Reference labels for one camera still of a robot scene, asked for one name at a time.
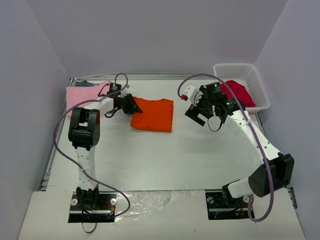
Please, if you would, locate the red t shirt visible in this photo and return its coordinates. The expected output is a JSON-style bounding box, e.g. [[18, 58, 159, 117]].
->
[[220, 79, 256, 108]]

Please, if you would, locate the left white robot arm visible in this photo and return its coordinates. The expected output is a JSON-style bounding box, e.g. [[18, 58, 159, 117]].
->
[[68, 82, 143, 209]]

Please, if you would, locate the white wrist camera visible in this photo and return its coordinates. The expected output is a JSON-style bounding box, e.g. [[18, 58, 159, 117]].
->
[[180, 85, 204, 106], [119, 85, 130, 98]]

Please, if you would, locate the thin black cable loop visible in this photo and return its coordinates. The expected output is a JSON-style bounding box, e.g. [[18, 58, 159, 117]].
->
[[81, 212, 98, 235]]

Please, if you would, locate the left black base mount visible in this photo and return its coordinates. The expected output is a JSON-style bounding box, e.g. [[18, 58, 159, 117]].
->
[[68, 192, 116, 223]]

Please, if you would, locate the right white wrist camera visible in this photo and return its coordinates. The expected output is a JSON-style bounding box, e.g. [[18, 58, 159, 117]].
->
[[180, 85, 204, 106]]

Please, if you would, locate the pink folded t shirt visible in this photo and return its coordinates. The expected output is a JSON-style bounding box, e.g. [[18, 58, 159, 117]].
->
[[66, 81, 111, 109]]

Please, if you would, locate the orange t shirt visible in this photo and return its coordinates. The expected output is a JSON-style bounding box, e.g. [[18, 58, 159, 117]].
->
[[130, 96, 174, 133]]

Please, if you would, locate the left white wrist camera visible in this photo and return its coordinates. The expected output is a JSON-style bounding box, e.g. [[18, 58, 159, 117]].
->
[[119, 85, 130, 98]]

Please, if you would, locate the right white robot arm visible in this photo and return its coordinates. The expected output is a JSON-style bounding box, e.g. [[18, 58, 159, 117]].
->
[[181, 82, 295, 207]]

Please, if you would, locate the white plastic basket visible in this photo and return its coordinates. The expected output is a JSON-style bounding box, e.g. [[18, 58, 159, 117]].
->
[[213, 63, 271, 114]]

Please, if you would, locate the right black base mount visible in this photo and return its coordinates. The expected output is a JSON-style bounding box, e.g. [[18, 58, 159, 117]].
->
[[205, 190, 249, 220]]

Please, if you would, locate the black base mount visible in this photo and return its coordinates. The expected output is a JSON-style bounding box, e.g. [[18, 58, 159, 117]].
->
[[205, 190, 249, 220], [68, 192, 116, 223]]

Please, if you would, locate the dark blue folded t shirt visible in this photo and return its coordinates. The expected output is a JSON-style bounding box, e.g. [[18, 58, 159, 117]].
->
[[74, 80, 97, 87]]

